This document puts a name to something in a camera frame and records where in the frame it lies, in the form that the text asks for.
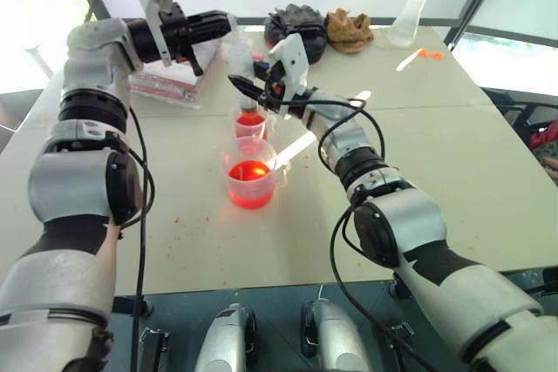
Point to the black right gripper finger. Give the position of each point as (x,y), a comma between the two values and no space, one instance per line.
(255,96)
(245,84)

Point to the small clear cup red liquid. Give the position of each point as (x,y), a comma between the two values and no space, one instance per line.
(249,124)

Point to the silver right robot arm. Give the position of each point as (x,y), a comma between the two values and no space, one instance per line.
(405,224)

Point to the stack of white red packets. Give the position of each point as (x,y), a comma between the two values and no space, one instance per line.
(168,84)

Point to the white plastic stick orange tip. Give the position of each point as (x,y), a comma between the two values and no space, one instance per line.
(410,60)

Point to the black chair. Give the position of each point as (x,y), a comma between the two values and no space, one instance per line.
(523,110)

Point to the clear plastic conical flask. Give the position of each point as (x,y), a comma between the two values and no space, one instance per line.
(407,19)

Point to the black crumpled cloth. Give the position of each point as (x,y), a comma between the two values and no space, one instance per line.
(301,25)

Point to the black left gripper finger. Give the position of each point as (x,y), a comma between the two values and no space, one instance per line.
(211,34)
(208,18)

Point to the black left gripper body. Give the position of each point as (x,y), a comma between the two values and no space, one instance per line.
(176,34)

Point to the small orange plastic piece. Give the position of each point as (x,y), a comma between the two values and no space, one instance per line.
(436,56)

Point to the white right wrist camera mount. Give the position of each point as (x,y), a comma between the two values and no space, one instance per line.
(291,56)

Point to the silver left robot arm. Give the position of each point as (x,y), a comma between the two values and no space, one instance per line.
(87,180)

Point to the red cloth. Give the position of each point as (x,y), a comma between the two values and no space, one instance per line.
(545,134)

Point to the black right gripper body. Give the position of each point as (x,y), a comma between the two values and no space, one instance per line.
(273,84)

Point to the large clear cup red liquid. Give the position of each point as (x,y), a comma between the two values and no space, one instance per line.
(249,178)

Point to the small blue box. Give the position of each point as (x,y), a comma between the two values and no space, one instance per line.
(260,66)

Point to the brown crumpled cloth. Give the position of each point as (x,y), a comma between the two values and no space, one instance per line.
(349,31)

